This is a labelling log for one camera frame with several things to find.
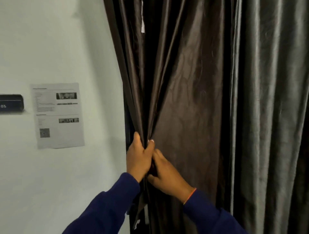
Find person's left hand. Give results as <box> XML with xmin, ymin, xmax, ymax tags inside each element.
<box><xmin>126</xmin><ymin>132</ymin><xmax>155</xmax><ymax>183</ymax></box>

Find person's right hand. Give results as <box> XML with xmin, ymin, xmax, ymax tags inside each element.
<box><xmin>147</xmin><ymin>149</ymin><xmax>197</xmax><ymax>204</ymax></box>

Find dark brown curtain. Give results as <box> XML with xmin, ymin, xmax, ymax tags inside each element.
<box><xmin>103</xmin><ymin>0</ymin><xmax>238</xmax><ymax>234</ymax></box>

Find person's right forearm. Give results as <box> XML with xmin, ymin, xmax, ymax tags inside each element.
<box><xmin>183</xmin><ymin>189</ymin><xmax>249</xmax><ymax>234</ymax></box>

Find person's left forearm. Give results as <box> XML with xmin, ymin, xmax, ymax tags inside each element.
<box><xmin>62</xmin><ymin>172</ymin><xmax>141</xmax><ymax>234</ymax></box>

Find printed paper notice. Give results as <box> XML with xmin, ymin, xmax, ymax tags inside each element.
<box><xmin>30</xmin><ymin>83</ymin><xmax>85</xmax><ymax>149</ymax></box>

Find grey curtain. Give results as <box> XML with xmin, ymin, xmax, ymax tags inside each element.
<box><xmin>229</xmin><ymin>0</ymin><xmax>309</xmax><ymax>234</ymax></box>

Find black wall sign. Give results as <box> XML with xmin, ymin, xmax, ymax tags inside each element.
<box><xmin>0</xmin><ymin>94</ymin><xmax>25</xmax><ymax>114</ymax></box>

